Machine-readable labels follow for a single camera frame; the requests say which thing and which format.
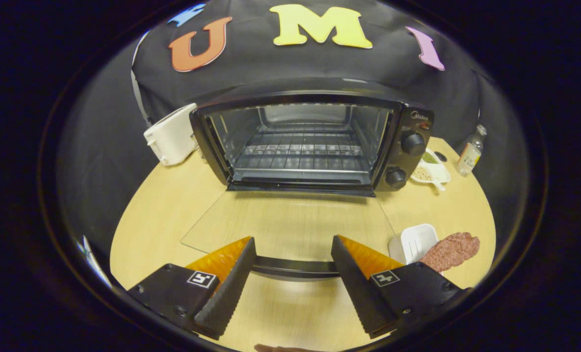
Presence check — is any white bread toaster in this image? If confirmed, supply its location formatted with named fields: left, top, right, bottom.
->
left=144, top=103, right=198, bottom=166

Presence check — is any white divided spice dish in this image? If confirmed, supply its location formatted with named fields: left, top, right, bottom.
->
left=410, top=149, right=451, bottom=191

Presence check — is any red meat slice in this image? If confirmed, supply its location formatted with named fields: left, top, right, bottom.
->
left=420, top=232, right=480, bottom=273

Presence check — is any clear glass bottle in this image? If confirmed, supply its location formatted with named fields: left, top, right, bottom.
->
left=455, top=124, right=487, bottom=176

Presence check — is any small white ribbed tray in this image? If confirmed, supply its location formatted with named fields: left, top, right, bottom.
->
left=388, top=223, right=439, bottom=265

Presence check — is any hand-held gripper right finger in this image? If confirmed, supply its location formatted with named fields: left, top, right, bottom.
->
left=331, top=235, right=469, bottom=339

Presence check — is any black toaster oven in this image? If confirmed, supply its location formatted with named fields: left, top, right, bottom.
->
left=180, top=90, right=435, bottom=282

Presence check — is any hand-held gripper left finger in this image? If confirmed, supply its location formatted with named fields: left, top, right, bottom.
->
left=127, top=237, right=258, bottom=341

